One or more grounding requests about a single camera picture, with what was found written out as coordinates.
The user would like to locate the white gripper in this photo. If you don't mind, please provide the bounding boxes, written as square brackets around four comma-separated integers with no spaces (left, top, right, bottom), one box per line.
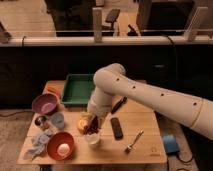
[81,96,111,130]

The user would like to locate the dark red grape bunch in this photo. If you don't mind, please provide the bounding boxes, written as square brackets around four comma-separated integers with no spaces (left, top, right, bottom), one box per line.
[84,117,98,134]

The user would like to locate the white paper cup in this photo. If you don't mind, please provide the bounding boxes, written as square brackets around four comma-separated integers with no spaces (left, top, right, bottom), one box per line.
[85,133,101,146]

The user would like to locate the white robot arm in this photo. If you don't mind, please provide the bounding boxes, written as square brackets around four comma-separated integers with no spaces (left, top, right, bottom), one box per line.
[78,63,213,141]

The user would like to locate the yellow round fruit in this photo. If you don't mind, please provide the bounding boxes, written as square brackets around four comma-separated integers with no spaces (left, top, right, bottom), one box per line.
[77,118,88,134]

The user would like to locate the black remote control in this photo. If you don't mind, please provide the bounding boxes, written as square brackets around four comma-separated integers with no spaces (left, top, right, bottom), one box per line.
[110,118,123,140]

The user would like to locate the black marker pen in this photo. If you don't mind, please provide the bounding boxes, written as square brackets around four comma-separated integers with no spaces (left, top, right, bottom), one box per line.
[111,97,127,114]

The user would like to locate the green plastic tray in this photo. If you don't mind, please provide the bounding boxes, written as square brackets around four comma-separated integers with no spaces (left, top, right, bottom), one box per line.
[61,74,95,107]

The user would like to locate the red plastic bowl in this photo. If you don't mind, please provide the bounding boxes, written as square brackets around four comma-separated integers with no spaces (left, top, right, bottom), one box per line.
[46,132,74,161]

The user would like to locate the white egg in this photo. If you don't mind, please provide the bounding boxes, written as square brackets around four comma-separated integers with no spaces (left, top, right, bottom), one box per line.
[57,144,70,156]

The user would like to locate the orange carrot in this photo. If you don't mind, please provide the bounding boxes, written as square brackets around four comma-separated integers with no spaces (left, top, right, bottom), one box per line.
[47,86,61,99]

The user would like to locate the metal fork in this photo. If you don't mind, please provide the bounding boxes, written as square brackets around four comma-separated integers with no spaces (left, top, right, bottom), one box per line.
[124,130,144,154]

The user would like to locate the purple plastic bowl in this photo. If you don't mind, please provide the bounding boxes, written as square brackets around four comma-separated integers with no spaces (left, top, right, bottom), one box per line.
[32,93,58,115]

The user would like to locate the small metal can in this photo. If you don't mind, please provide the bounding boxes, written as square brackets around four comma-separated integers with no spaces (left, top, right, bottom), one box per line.
[34,116,49,130]

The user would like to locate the light blue cloth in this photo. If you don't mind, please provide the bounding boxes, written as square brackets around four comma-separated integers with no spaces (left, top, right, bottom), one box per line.
[23,129,53,160]

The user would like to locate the blue floor pedal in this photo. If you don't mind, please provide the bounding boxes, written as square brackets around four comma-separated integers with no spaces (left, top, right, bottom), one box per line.
[163,135,180,154]

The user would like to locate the black office chair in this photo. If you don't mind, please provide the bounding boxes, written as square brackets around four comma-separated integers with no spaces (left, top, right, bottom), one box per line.
[102,9,120,30]

